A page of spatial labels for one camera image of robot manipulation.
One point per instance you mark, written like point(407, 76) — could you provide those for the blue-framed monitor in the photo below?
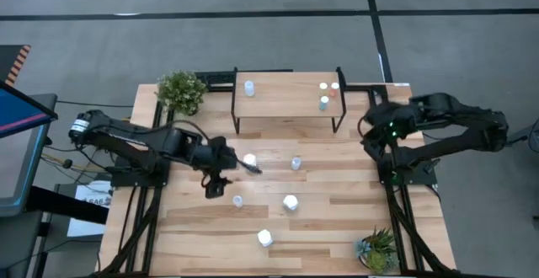
point(17, 113)

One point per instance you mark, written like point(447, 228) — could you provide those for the small red medicine bottle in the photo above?
point(334, 88)

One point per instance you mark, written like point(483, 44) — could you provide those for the black rear frame bar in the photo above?
point(215, 78)

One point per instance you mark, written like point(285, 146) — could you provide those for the small succulent potted plant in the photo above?
point(377, 250)

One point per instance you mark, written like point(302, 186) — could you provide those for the white printed paper sheet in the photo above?
point(90, 194)

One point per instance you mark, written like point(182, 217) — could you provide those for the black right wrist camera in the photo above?
point(372, 149)

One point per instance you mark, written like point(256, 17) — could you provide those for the wooden shelf with black legs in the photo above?
point(286, 101)

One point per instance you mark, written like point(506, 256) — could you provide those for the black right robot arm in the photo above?
point(455, 105)

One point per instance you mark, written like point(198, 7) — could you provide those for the small teal medicine bottle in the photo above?
point(323, 102)

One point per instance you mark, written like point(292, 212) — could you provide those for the black stand leg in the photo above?
point(526, 137)

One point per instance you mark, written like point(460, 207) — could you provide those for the leafy green potted plant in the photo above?
point(182, 92)

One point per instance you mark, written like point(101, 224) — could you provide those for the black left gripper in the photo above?
point(212, 156)

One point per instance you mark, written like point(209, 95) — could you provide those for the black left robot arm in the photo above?
point(126, 137)

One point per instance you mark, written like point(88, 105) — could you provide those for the small yellow medicine bottle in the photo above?
point(323, 87)

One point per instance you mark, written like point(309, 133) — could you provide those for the black orange striped mat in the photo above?
point(12, 63)

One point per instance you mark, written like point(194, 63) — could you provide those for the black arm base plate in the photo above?
point(421, 177)
point(126, 179)

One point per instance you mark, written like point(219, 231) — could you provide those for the black side stand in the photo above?
point(63, 206)

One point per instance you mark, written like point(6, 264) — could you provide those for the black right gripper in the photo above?
point(385, 122)

